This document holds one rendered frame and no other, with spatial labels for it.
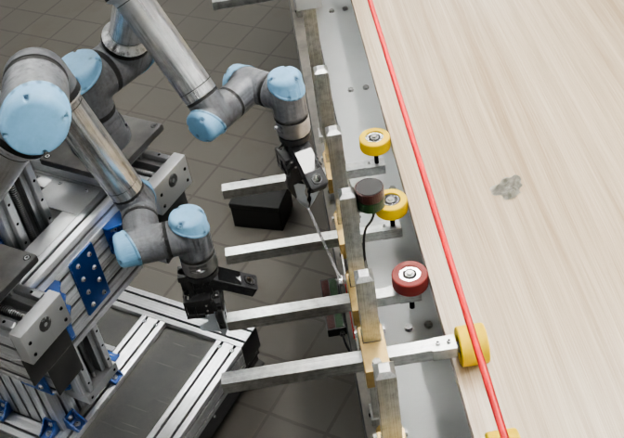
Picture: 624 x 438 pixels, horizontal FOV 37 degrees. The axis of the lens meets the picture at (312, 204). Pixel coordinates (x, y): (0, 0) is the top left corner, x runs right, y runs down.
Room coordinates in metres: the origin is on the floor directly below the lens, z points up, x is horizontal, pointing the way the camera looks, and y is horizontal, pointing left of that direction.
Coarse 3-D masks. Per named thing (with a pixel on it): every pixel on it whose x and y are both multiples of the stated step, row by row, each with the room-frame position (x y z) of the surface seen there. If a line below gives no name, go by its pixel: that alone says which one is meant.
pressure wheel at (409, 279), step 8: (400, 264) 1.46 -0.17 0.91; (408, 264) 1.46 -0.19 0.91; (416, 264) 1.45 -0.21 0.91; (392, 272) 1.44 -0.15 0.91; (400, 272) 1.44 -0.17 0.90; (408, 272) 1.43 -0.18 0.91; (416, 272) 1.43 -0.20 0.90; (424, 272) 1.43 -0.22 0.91; (392, 280) 1.43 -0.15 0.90; (400, 280) 1.41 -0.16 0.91; (408, 280) 1.41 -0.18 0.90; (416, 280) 1.41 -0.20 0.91; (424, 280) 1.40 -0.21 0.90; (400, 288) 1.40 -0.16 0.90; (408, 288) 1.39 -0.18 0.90; (416, 288) 1.39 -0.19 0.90; (424, 288) 1.40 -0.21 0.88; (408, 296) 1.39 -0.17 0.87
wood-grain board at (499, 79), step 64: (384, 0) 2.62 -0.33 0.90; (448, 0) 2.56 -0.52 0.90; (512, 0) 2.50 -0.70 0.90; (576, 0) 2.44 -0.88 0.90; (384, 64) 2.26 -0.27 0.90; (448, 64) 2.21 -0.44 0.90; (512, 64) 2.16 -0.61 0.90; (576, 64) 2.11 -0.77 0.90; (448, 128) 1.92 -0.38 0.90; (512, 128) 1.88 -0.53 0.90; (576, 128) 1.84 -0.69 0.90; (448, 192) 1.68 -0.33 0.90; (576, 192) 1.61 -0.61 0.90; (512, 256) 1.44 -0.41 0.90; (576, 256) 1.41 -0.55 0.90; (448, 320) 1.29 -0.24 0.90; (512, 320) 1.26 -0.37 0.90; (576, 320) 1.23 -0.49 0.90; (512, 384) 1.10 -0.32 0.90; (576, 384) 1.08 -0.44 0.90
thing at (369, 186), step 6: (366, 180) 1.49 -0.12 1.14; (372, 180) 1.49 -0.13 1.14; (378, 180) 1.49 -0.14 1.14; (360, 186) 1.48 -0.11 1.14; (366, 186) 1.48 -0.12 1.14; (372, 186) 1.47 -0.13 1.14; (378, 186) 1.47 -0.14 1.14; (360, 192) 1.46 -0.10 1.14; (366, 192) 1.46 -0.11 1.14; (372, 192) 1.45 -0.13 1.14; (378, 192) 1.45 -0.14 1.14; (372, 204) 1.44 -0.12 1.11; (360, 216) 1.46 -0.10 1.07; (372, 216) 1.47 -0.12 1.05; (366, 228) 1.47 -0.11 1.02
